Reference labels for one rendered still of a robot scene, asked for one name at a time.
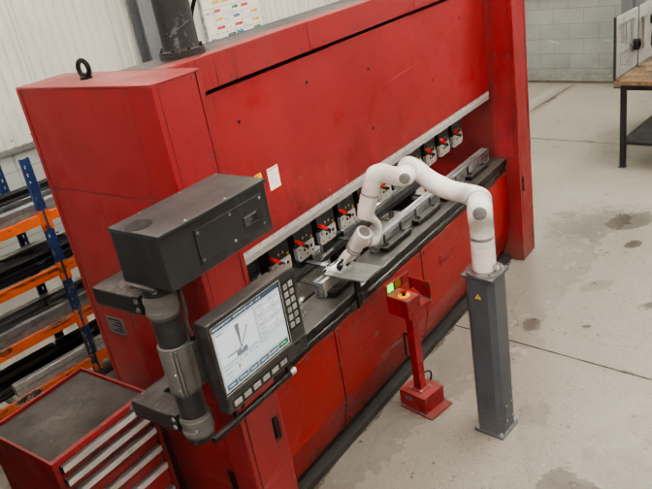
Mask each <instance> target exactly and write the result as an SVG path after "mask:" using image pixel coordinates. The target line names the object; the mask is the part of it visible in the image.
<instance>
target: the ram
mask: <svg viewBox="0 0 652 489"><path fill-rule="evenodd" d="M487 91H488V78H487V63H486V48H485V33H484V18H483V4H482V0H440V1H438V2H435V3H432V4H430V5H427V6H425V7H422V8H420V9H417V10H414V11H412V12H409V13H407V14H404V15H401V16H397V17H395V18H392V19H390V20H387V21H384V22H383V23H380V24H378V25H375V26H373V27H370V28H367V29H365V30H362V31H360V32H357V33H355V34H352V35H349V36H347V37H344V38H342V39H339V40H337V41H335V42H332V43H330V44H327V45H325V46H322V47H320V48H317V49H313V50H310V51H308V52H305V53H303V54H300V55H297V56H295V57H292V58H290V59H287V60H285V61H282V62H279V63H278V64H275V65H273V66H270V67H268V68H265V69H262V70H260V71H257V72H255V73H252V74H250V75H247V76H244V77H242V78H239V79H237V80H234V81H230V82H227V83H225V84H223V85H221V86H218V87H216V88H213V89H211V90H208V91H205V92H206V96H207V100H208V105H209V109H210V113H211V117H212V125H213V129H214V133H215V136H216V141H217V145H218V149H219V153H220V158H221V162H222V166H223V170H224V174H225V175H235V176H244V177H254V176H255V175H257V174H259V173H261V175H262V178H263V179H266V181H264V186H265V191H266V196H267V201H268V205H269V210H270V215H271V220H272V223H273V229H272V230H271V231H270V232H268V233H267V234H265V235H263V236H262V237H260V238H259V239H257V240H256V241H254V242H253V243H251V244H249V245H247V246H246V247H244V248H243V253H246V252H247V251H249V250H250V249H252V248H253V247H255V246H256V245H258V244H260V243H261V242H263V241H265V240H266V239H268V238H269V237H271V236H272V235H273V234H274V233H276V232H277V231H279V230H280V229H282V228H283V227H285V226H286V225H288V224H289V223H291V222H292V221H294V220H295V219H297V218H298V217H300V216H301V215H303V214H304V213H306V212H308V211H309V210H311V209H312V208H314V207H315V206H317V205H318V204H320V203H321V202H323V201H324V200H326V199H327V198H329V197H330V196H332V195H333V194H335V193H336V192H338V191H339V190H341V189H342V188H344V187H345V186H347V185H348V184H350V183H351V182H353V181H354V180H356V179H358V178H359V177H361V176H362V175H364V174H365V173H366V171H367V169H368V168H369V167H371V166H372V165H374V164H378V163H381V162H382V161H384V160H385V159H387V158H388V157H390V156H391V155H393V154H394V153H396V152H397V151H399V150H400V149H402V148H403V147H405V146H407V145H408V144H410V143H411V142H413V141H414V140H416V139H417V138H419V137H420V136H422V135H423V134H425V133H426V132H428V131H429V130H431V129H432V128H434V127H435V126H437V125H438V124H440V123H441V122H443V121H444V120H446V119H447V118H449V117H450V116H452V115H453V114H455V113H457V112H458V111H460V110H461V109H463V108H464V107H466V106H467V105H468V104H469V103H471V102H472V101H474V100H475V99H477V98H478V97H480V96H481V95H483V94H484V93H486V92H487ZM488 99H489V95H488V96H486V97H485V98H483V99H482V100H481V101H479V102H478V103H476V104H475V105H473V106H472V107H470V108H469V109H467V110H466V111H464V112H463V113H461V114H459V115H458V116H456V117H455V118H454V119H452V120H451V121H449V122H448V123H446V124H445V125H443V127H441V128H440V129H438V130H437V131H435V132H434V133H432V134H431V135H429V136H428V137H426V138H425V139H424V140H422V141H421V142H419V143H418V144H416V145H415V146H413V147H411V148H410V149H408V150H407V151H405V152H404V153H402V154H401V155H399V156H398V157H396V158H395V159H394V160H392V161H391V162H389V163H388V165H391V166H392V165H394V164H395V163H397V162H398V161H399V160H401V159H402V158H403V157H405V156H407V155H408V154H410V153H411V152H413V151H414V150H415V149H417V148H418V147H420V146H422V145H423V144H425V143H426V142H428V141H429V140H430V139H432V138H433V137H435V136H436V135H437V134H438V133H440V132H441V131H443V130H444V129H445V128H447V127H448V126H450V125H451V124H453V123H454V122H456V121H457V120H459V119H460V118H461V117H463V116H464V115H466V114H468V113H469V112H471V111H472V110H473V109H475V108H476V107H478V106H479V105H481V104H482V103H484V102H485V101H487V100H488ZM276 164H277V166H278V171H279V176H280V181H281V186H280V187H278V188H277V189H275V190H273V191H271V189H270V185H269V180H268V176H267V171H266V169H268V168H270V167H272V166H274V165H276ZM362 185H363V181H361V182H359V183H358V184H356V185H355V186H353V187H352V188H350V189H349V190H347V191H346V192H344V194H342V195H341V196H339V197H338V198H337V199H335V200H334V201H332V202H331V203H329V204H328V205H326V206H325V207H323V208H322V209H320V210H319V211H317V212H315V213H314V214H312V215H311V216H309V217H308V218H307V219H305V220H304V221H302V222H301V223H299V224H298V225H296V226H295V227H293V228H292V229H290V230H289V231H287V232H286V233H284V234H283V235H281V236H280V237H278V238H277V239H276V240H274V241H273V242H271V243H270V244H268V245H266V246H265V247H263V248H262V249H260V250H259V251H257V252H256V253H254V254H253V255H251V256H250V257H248V258H247V259H246V260H245V264H246V265H248V264H249V263H251V262H252V261H254V260H255V259H257V258H258V257H259V256H261V255H262V254H264V253H265V252H267V251H268V250H270V249H271V248H273V247H274V246H275V245H277V244H279V243H280V242H282V241H283V240H285V239H286V238H288V237H289V236H290V235H292V234H293V233H295V232H296V231H298V230H299V229H301V228H302V227H304V226H305V225H306V224H308V223H309V222H311V221H312V220H314V219H315V218H317V217H318V216H320V215H321V214H322V213H324V212H326V211H327V210H329V209H330V208H332V207H333V206H335V205H336V204H337V203H338V202H339V201H341V200H342V199H344V198H345V197H347V196H348V195H350V194H351V193H352V192H354V191H355V190H357V189H358V188H360V187H361V186H362Z"/></svg>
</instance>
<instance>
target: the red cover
mask: <svg viewBox="0 0 652 489"><path fill-rule="evenodd" d="M438 1H440V0H358V1H355V2H352V3H349V4H346V5H343V6H340V7H337V8H335V9H332V10H329V11H326V12H323V13H320V14H317V15H314V16H309V17H306V18H302V19H299V20H296V21H293V22H290V23H287V24H284V25H282V26H279V27H276V28H273V29H270V30H267V31H264V32H261V33H258V34H255V35H252V36H249V37H246V38H243V39H240V40H238V41H234V42H231V43H228V44H225V45H222V46H219V47H216V48H213V49H208V50H206V51H205V52H203V53H200V54H197V55H194V56H190V57H185V58H182V59H179V60H176V61H173V62H170V63H167V64H163V65H160V66H157V67H154V68H151V69H149V70H156V69H179V68H200V72H201V76H202V80H203V84H204V88H205V91H208V90H211V89H213V88H216V87H218V86H221V85H223V84H225V83H227V82H232V81H234V80H237V79H239V78H242V77H244V76H247V75H250V74H252V73H255V72H257V71H260V70H262V69H265V68H268V67H270V66H273V65H275V64H278V63H279V62H282V61H285V60H287V59H290V58H292V57H295V56H297V55H300V54H303V53H305V52H308V51H310V50H313V49H317V48H320V47H322V46H325V45H327V44H330V43H332V42H335V41H337V40H339V39H342V38H344V37H347V36H349V35H352V34H355V33H357V32H360V31H362V30H365V29H367V28H370V27H373V26H375V25H378V24H380V23H383V22H384V21H387V20H390V19H392V18H395V17H397V16H401V15H404V14H407V13H409V12H412V11H414V10H417V9H420V8H422V7H425V6H427V5H430V4H432V3H435V2H438Z"/></svg>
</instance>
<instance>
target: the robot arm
mask: <svg viewBox="0 0 652 489"><path fill-rule="evenodd" d="M414 181H416V182H418V183H419V184H420V185H421V186H422V187H423V188H425V189H426V190H427V191H429V192H430V193H432V194H435V195H437V196H439V197H441V198H443V199H446V200H449V201H456V202H460V203H463V204H465V205H467V216H468V224H469V230H470V241H471V253H472V263H471V264H470V265H468V266H467V268H466V274H467V275H468V276H469V277H473V278H478V279H487V278H493V277H497V276H499V275H501V274H502V273H503V271H504V266H503V264H502V263H500V262H497V261H496V247H495V233H494V219H493V205H492V196H491V194H490V192H489V191H488V190H487V189H485V188H483V187H481V186H477V185H473V184H468V183H462V182H458V181H455V180H452V179H449V178H447V177H445V176H442V175H440V174H438V173H437V172H435V171H434V170H432V169H431V168H430V167H428V166H427V165H426V164H425V163H423V162H422V161H421V160H419V159H417V158H415V157H412V156H405V157H403V158H402V159H401V160H400V161H399V163H398V166H391V165H388V164H385V163H378V164H374V165H372V166H371V167H369V168H368V169H367V171H366V173H365V176H364V180H363V185H362V189H361V194H360V199H359V204H358V209H357V216H358V217H359V218H360V219H363V220H366V221H369V222H371V223H372V225H373V226H372V230H370V229H369V228H368V227H367V226H363V225H361V226H358V227H357V229H356V230H355V232H354V234H353V235H352V237H351V238H350V240H349V242H348V243H347V245H346V250H345V251H344V252H343V253H342V254H341V256H340V257H339V259H338V260H339V261H340V260H341V261H340V262H339V263H338V264H337V267H336V268H337V269H338V270H339V271H341V269H342V266H343V265H346V267H348V266H349V264H350V262H351V261H352V260H353V259H355V258H356V256H357V255H358V254H360V253H361V252H362V250H363V248H364V247H366V246H374V245H378V244H379V242H380V239H381V234H382V225H381V222H380V220H379V219H378V218H377V217H376V215H375V207H376V203H377V198H378V194H379V190H380V187H381V185H382V184H383V183H386V184H390V185H394V186H407V185H410V184H412V183H413V182H414Z"/></svg>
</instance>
